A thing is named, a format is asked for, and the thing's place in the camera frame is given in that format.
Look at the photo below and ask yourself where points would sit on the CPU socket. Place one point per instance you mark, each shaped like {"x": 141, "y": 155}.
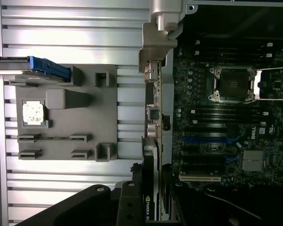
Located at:
{"x": 233, "y": 83}

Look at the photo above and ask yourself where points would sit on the green Dell motherboard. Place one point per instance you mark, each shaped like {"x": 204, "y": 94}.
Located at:
{"x": 280, "y": 141}

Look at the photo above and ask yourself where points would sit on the thin metal locking lever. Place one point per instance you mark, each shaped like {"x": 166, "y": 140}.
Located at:
{"x": 273, "y": 99}

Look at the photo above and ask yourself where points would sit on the open metal PC case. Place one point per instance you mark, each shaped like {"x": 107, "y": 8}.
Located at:
{"x": 169, "y": 94}

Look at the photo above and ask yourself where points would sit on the RAM slot white clips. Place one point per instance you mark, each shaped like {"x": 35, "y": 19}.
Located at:
{"x": 228, "y": 122}
{"x": 233, "y": 43}
{"x": 228, "y": 112}
{"x": 233, "y": 54}

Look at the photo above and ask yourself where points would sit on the black short expansion slot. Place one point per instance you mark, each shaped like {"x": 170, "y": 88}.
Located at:
{"x": 191, "y": 149}

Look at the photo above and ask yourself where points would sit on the silver CPU chip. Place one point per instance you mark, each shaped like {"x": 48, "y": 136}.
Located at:
{"x": 34, "y": 113}

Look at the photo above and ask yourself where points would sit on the gray plastic parts rack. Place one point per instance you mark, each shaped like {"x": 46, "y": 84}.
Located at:
{"x": 103, "y": 113}

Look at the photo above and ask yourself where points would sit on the black long expansion slot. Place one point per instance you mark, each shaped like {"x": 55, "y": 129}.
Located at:
{"x": 205, "y": 131}
{"x": 204, "y": 169}
{"x": 205, "y": 160}

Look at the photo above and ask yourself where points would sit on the silver chipset heatsink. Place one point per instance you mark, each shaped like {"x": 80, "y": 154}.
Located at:
{"x": 253, "y": 160}

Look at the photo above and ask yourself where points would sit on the disk drive with blue bracket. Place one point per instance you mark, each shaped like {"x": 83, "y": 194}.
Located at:
{"x": 49, "y": 68}

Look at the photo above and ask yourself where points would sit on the white PCI expansion slot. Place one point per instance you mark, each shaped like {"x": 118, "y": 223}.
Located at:
{"x": 200, "y": 178}

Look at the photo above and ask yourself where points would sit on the silver socket cover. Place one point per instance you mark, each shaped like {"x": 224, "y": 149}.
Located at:
{"x": 258, "y": 87}

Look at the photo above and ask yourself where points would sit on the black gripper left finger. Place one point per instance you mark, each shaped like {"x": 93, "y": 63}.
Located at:
{"x": 129, "y": 204}

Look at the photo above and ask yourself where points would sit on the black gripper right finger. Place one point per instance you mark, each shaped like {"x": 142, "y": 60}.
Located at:
{"x": 186, "y": 207}

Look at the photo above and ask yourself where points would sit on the blue long expansion slot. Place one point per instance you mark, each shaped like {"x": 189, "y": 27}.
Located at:
{"x": 207, "y": 140}

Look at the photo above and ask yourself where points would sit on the RAM slot black clips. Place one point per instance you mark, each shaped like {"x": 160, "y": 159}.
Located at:
{"x": 228, "y": 117}
{"x": 233, "y": 49}
{"x": 233, "y": 60}
{"x": 228, "y": 107}

